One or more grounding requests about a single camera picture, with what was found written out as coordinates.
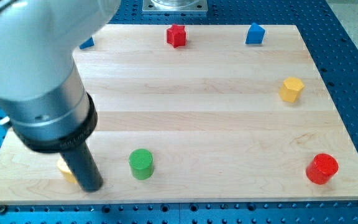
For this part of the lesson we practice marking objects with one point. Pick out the left board corner screw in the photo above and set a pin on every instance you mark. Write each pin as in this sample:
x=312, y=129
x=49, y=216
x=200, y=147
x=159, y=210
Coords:
x=3, y=209

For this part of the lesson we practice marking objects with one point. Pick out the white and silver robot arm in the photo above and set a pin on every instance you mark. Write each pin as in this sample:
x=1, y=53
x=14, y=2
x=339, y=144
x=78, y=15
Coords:
x=41, y=91

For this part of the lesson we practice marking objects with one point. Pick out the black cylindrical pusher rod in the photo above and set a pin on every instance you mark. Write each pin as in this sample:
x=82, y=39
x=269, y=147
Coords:
x=83, y=167

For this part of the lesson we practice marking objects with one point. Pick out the blue triangle block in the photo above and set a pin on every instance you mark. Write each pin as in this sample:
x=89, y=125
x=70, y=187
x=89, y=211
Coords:
x=87, y=43

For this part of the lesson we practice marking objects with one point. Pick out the blue pentagon block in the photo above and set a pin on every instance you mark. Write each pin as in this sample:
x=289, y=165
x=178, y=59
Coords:
x=255, y=34

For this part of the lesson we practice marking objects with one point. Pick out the red cylinder block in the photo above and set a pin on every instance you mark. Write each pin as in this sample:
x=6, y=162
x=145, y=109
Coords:
x=322, y=168

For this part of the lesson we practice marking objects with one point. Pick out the red star block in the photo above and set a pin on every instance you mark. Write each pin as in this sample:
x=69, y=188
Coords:
x=176, y=35

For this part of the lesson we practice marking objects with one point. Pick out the yellow hexagon block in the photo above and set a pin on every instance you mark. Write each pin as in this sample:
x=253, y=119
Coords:
x=291, y=89

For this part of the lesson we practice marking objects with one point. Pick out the green cylinder block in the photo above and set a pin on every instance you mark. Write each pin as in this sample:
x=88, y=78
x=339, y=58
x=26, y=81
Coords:
x=141, y=162

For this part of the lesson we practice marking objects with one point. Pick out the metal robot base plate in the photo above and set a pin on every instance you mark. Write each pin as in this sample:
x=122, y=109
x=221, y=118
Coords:
x=174, y=6

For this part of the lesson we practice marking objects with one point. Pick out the light wooden board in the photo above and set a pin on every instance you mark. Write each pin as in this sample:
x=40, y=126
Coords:
x=209, y=113

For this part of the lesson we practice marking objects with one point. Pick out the yellow block behind rod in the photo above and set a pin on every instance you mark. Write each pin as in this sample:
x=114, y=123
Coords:
x=65, y=171

